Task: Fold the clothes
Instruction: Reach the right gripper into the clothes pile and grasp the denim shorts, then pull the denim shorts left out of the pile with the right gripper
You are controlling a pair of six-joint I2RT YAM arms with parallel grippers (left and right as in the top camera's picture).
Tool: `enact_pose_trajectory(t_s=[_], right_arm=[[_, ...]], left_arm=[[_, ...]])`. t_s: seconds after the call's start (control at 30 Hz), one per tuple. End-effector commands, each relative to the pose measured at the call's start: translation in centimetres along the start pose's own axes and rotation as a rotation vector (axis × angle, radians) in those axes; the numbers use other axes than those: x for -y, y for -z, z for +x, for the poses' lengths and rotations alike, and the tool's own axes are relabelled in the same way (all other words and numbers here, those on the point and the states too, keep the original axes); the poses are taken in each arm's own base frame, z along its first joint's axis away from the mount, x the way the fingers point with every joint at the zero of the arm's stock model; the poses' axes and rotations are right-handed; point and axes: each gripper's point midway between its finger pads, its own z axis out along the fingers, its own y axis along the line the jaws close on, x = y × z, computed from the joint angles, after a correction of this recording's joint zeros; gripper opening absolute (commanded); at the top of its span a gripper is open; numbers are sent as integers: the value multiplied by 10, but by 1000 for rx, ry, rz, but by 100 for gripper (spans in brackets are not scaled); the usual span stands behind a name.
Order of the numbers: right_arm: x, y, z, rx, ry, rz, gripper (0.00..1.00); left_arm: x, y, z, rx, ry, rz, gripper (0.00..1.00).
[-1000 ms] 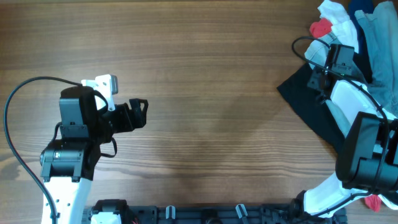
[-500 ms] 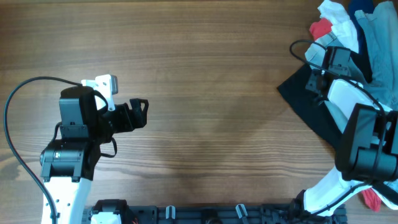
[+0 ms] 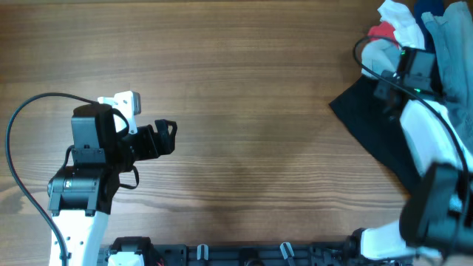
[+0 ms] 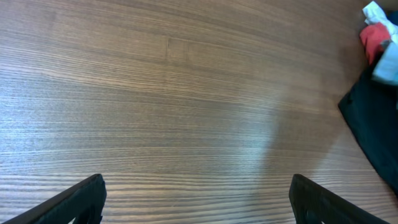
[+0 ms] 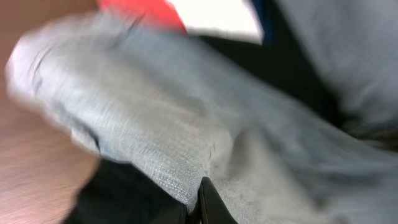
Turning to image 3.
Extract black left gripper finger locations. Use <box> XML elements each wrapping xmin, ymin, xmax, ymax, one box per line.
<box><xmin>154</xmin><ymin>119</ymin><xmax>177</xmax><ymax>139</ymax></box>
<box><xmin>157</xmin><ymin>137</ymin><xmax>175</xmax><ymax>155</ymax></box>

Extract light blue denim shorts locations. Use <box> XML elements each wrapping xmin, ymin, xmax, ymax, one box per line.
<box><xmin>360</xmin><ymin>1</ymin><xmax>473</xmax><ymax>149</ymax></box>

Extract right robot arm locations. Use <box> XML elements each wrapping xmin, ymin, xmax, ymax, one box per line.
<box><xmin>359</xmin><ymin>47</ymin><xmax>472</xmax><ymax>261</ymax></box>

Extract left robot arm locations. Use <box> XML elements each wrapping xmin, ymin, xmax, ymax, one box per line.
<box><xmin>47</xmin><ymin>103</ymin><xmax>177</xmax><ymax>265</ymax></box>

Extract black garment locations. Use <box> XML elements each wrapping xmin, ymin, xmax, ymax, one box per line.
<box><xmin>329</xmin><ymin>75</ymin><xmax>421</xmax><ymax>193</ymax></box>

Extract red garment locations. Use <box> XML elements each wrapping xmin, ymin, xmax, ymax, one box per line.
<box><xmin>367</xmin><ymin>21</ymin><xmax>396</xmax><ymax>41</ymax></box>

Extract white garment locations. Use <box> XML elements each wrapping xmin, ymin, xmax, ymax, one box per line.
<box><xmin>378</xmin><ymin>0</ymin><xmax>425</xmax><ymax>50</ymax></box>

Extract navy blue garment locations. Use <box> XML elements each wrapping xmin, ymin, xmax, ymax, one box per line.
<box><xmin>412</xmin><ymin>0</ymin><xmax>446</xmax><ymax>52</ymax></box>

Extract black right camera cable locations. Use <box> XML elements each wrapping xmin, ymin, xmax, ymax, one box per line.
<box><xmin>352</xmin><ymin>35</ymin><xmax>472</xmax><ymax>256</ymax></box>

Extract black camera cable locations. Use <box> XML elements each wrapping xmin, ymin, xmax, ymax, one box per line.
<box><xmin>4</xmin><ymin>92</ymin><xmax>101</xmax><ymax>266</ymax></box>
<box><xmin>352</xmin><ymin>35</ymin><xmax>472</xmax><ymax>256</ymax></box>

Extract black left camera cable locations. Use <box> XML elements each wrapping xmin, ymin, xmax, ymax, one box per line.
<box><xmin>4</xmin><ymin>92</ymin><xmax>101</xmax><ymax>266</ymax></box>

